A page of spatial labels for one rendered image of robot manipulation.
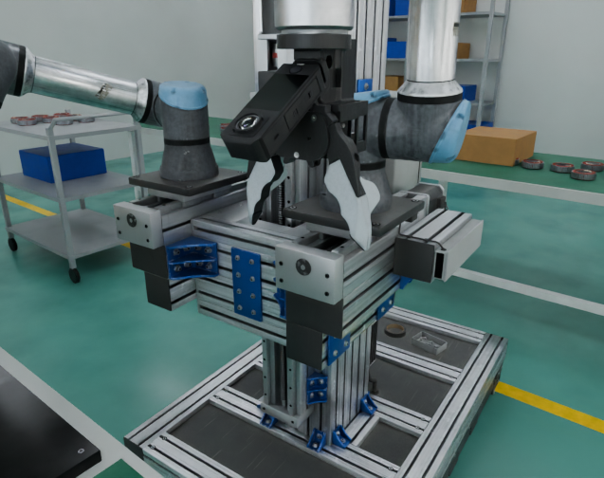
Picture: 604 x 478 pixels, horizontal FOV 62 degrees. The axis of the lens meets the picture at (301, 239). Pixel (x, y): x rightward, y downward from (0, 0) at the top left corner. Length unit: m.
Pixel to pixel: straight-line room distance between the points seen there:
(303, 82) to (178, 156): 0.85
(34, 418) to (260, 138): 0.69
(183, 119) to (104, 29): 5.95
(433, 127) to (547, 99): 5.94
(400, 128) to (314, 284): 0.33
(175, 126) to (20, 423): 0.72
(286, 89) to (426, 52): 0.49
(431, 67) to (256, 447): 1.20
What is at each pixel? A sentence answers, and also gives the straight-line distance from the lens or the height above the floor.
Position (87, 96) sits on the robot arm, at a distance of 1.38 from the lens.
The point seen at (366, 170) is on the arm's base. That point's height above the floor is 1.12.
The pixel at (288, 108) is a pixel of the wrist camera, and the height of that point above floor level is 1.29.
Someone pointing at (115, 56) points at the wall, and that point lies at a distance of 7.25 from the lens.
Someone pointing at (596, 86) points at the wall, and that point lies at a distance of 6.75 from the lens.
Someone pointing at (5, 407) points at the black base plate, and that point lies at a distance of 1.03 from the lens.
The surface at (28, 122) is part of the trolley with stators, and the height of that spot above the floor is 0.92.
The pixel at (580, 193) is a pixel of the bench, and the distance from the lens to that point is 2.61.
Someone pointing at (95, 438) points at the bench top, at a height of 0.75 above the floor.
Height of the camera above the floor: 1.34
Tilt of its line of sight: 20 degrees down
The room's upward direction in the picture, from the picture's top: straight up
